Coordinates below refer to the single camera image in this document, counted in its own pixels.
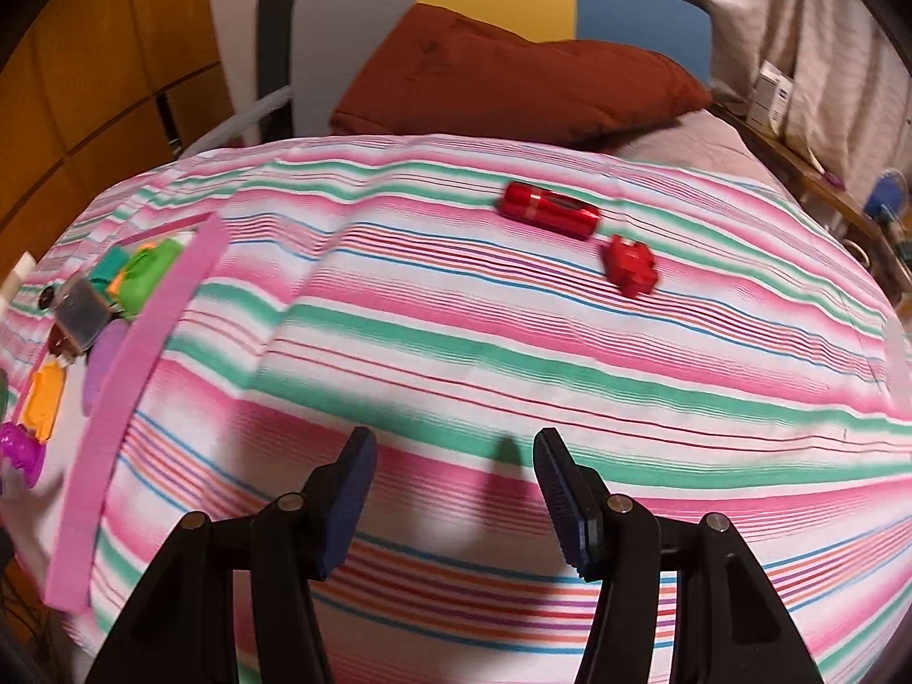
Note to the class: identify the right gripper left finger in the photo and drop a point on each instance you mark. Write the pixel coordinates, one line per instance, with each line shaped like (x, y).
(177, 625)

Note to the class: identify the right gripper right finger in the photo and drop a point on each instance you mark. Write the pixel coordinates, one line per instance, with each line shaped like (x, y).
(730, 624)

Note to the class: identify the dark brown fluted mould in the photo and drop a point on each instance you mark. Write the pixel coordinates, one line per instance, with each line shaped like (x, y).
(60, 346)

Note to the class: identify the green white plastic gadget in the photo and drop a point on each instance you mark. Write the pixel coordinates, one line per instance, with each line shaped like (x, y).
(142, 274)

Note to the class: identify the teal plastic cylinder part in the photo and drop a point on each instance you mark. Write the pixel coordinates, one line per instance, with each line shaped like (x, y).
(104, 272)

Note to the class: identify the magenta plastic cup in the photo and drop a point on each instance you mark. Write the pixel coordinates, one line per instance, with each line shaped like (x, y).
(24, 452)

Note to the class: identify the orange plastic clip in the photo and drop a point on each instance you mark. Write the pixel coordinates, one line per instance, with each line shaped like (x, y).
(42, 404)

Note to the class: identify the striped pink green bedcover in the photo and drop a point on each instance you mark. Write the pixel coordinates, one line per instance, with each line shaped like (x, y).
(372, 281)

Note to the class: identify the purple oval soap box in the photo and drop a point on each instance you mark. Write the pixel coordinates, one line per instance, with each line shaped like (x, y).
(100, 358)

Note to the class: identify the black grey lens cup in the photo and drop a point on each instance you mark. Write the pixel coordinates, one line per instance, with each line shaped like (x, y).
(78, 309)

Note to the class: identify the small red plastic piece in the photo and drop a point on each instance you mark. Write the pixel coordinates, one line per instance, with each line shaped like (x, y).
(630, 266)

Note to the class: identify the red metallic cylinder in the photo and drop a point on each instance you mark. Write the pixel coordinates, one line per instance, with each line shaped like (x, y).
(548, 210)

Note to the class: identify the pink grey pillow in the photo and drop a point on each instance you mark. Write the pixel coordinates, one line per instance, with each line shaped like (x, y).
(699, 141)

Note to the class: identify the white small box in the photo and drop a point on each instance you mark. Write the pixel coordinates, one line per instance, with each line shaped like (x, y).
(771, 99)

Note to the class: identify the rust red cushion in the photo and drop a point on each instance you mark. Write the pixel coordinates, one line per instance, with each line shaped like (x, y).
(438, 71)

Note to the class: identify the floral beige curtain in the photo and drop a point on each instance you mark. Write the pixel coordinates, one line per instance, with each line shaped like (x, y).
(850, 106)

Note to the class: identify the grey yellow blue headboard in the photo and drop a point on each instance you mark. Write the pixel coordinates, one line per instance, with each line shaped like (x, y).
(307, 51)

